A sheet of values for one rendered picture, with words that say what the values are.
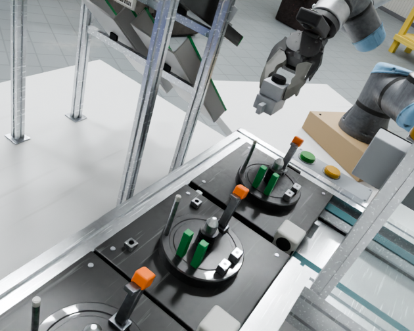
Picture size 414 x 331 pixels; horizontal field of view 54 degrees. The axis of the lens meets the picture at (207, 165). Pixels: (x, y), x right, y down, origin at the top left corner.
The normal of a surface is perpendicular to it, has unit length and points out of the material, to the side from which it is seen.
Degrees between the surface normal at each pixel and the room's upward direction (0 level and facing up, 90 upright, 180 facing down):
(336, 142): 90
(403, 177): 90
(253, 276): 0
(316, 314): 90
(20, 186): 0
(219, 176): 0
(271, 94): 88
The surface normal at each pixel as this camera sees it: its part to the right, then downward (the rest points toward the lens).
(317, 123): -0.85, 0.08
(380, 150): -0.54, 0.37
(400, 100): -0.92, -0.18
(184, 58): 0.69, 0.58
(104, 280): 0.28, -0.77
